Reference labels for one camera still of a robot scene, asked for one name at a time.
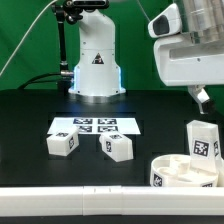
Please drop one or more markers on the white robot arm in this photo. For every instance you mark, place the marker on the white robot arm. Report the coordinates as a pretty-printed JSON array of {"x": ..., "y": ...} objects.
[{"x": 202, "y": 22}]

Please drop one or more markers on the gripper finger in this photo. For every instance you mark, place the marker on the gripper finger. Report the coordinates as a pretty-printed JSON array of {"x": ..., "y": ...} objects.
[{"x": 205, "y": 104}]

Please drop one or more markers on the white front barrier rail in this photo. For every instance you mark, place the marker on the white front barrier rail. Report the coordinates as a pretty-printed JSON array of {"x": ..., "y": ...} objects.
[{"x": 110, "y": 200}]

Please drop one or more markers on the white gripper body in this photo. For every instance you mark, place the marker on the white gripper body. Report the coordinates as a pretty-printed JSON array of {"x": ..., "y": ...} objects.
[{"x": 181, "y": 63}]

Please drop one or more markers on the white barrier rail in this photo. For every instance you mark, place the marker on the white barrier rail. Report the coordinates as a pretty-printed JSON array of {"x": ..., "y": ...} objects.
[
  {"x": 221, "y": 174},
  {"x": 110, "y": 200}
]

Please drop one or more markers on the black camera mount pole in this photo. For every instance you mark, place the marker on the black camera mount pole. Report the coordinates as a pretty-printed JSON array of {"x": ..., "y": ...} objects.
[{"x": 62, "y": 40}]

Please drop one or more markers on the white marker sheet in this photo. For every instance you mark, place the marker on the white marker sheet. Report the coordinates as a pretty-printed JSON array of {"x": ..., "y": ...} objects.
[{"x": 87, "y": 125}]

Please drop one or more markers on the white round stool seat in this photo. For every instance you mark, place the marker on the white round stool seat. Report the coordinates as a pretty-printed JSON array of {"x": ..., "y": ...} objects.
[{"x": 174, "y": 170}]

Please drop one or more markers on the white right barrier rail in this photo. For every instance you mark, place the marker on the white right barrier rail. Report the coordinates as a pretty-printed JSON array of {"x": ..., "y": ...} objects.
[{"x": 221, "y": 174}]

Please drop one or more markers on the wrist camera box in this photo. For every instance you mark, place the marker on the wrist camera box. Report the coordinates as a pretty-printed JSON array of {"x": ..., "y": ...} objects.
[{"x": 167, "y": 23}]

